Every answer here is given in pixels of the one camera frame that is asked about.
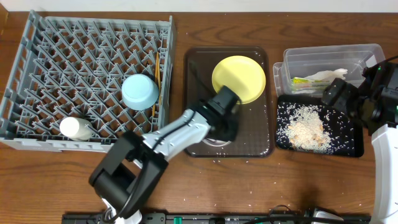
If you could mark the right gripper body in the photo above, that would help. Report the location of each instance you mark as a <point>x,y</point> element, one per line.
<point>349,101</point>

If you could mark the white napkin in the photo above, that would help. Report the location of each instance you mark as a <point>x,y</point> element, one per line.
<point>328,75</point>

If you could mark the pink bowl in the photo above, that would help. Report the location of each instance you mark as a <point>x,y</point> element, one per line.
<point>216,143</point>

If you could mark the green snack wrapper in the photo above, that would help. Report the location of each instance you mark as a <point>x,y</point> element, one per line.
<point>303,83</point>

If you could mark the rice and nutshell pile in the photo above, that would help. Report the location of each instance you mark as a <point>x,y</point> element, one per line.
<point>308,127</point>

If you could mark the wooden chopstick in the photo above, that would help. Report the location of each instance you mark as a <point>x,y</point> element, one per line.
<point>153,107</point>
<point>157,71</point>

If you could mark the light blue bowl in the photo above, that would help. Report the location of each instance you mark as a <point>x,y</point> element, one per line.
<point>139,92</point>

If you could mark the white cup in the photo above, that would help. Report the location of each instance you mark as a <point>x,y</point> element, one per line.
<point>77,129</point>

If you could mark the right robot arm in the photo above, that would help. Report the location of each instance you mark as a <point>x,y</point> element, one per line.
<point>374,103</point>

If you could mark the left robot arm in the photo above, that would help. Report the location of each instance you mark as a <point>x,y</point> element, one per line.
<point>130,171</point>

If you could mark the yellow plate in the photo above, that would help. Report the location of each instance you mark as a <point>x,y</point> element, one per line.
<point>241,74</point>

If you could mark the dark brown serving tray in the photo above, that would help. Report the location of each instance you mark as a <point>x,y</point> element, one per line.
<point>255,136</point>

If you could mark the clear plastic bin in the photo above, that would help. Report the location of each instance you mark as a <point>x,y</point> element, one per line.
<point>306,61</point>

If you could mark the black tray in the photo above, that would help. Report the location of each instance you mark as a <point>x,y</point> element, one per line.
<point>342,137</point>

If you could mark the grey dish rack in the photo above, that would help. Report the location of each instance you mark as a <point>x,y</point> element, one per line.
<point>75,67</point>

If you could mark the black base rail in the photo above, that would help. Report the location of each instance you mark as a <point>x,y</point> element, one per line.
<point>278,214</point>

